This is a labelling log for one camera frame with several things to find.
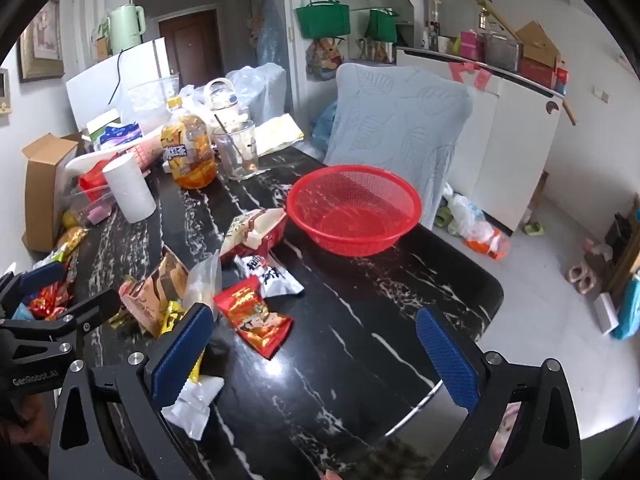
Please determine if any pink seaweed roll packet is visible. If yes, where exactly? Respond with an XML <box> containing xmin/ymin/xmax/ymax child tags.
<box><xmin>118</xmin><ymin>246</ymin><xmax>188</xmax><ymax>337</ymax></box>

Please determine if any plain white packet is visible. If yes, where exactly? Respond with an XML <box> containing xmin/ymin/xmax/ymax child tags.
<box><xmin>162</xmin><ymin>375</ymin><xmax>224</xmax><ymax>441</ymax></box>

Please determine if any yellow black snack packet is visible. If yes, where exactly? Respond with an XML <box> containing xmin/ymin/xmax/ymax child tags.
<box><xmin>160</xmin><ymin>300</ymin><xmax>204</xmax><ymax>384</ymax></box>

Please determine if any clear zip bag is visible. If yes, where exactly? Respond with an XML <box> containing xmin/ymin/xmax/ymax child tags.
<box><xmin>181</xmin><ymin>250</ymin><xmax>222</xmax><ymax>311</ymax></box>

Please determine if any red cartoon snack packet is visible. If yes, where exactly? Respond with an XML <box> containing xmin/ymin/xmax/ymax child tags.
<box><xmin>214</xmin><ymin>276</ymin><xmax>293</xmax><ymax>360</ymax></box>

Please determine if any white black snack packet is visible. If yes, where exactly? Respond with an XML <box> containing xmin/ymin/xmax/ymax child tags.
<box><xmin>234</xmin><ymin>255</ymin><xmax>304</xmax><ymax>298</ymax></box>

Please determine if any red white snack bag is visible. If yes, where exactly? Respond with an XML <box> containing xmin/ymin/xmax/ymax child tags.
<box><xmin>219</xmin><ymin>208</ymin><xmax>288</xmax><ymax>262</ymax></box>

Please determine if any brown cardboard box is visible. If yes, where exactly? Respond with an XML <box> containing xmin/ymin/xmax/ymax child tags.
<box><xmin>22</xmin><ymin>133</ymin><xmax>78</xmax><ymax>252</ymax></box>

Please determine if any white paper towel roll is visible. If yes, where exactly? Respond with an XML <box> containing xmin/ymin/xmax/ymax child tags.
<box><xmin>102</xmin><ymin>153</ymin><xmax>156</xmax><ymax>224</ymax></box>

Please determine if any iced tea bottle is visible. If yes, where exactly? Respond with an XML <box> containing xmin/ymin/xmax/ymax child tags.
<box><xmin>160</xmin><ymin>96</ymin><xmax>217</xmax><ymax>190</ymax></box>

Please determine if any red plastic basket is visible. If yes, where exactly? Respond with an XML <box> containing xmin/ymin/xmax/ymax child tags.
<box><xmin>285</xmin><ymin>165</ymin><xmax>423</xmax><ymax>257</ymax></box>

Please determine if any clear glass cup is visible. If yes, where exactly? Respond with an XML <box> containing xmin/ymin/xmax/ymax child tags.
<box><xmin>213</xmin><ymin>120</ymin><xmax>259</xmax><ymax>181</ymax></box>

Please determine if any framed picture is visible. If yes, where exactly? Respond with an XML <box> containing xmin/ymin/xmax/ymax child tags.
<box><xmin>18</xmin><ymin>0</ymin><xmax>64</xmax><ymax>82</ymax></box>

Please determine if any white cabinet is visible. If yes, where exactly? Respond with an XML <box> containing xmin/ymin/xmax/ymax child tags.
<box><xmin>396</xmin><ymin>48</ymin><xmax>564</xmax><ymax>234</ymax></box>

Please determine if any green electric kettle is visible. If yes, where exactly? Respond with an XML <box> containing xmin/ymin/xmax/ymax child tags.
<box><xmin>107</xmin><ymin>4</ymin><xmax>146</xmax><ymax>54</ymax></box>

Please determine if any green tote bag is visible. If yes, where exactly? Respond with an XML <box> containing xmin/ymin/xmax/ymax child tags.
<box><xmin>295</xmin><ymin>0</ymin><xmax>352</xmax><ymax>40</ymax></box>

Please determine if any wall intercom panel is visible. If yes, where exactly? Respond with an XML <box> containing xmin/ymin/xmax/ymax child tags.
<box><xmin>0</xmin><ymin>67</ymin><xmax>12</xmax><ymax>115</ymax></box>

